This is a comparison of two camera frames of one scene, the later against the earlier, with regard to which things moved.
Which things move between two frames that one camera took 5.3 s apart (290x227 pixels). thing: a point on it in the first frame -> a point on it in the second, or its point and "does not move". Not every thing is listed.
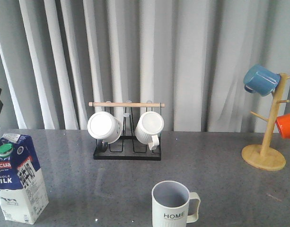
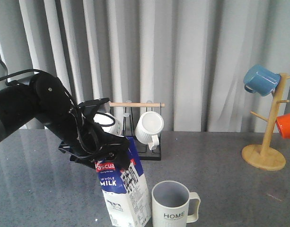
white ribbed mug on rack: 148,128 does not move
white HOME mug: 173,205 does not move
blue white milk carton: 18,179 -> 126,192
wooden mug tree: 261,156 does not move
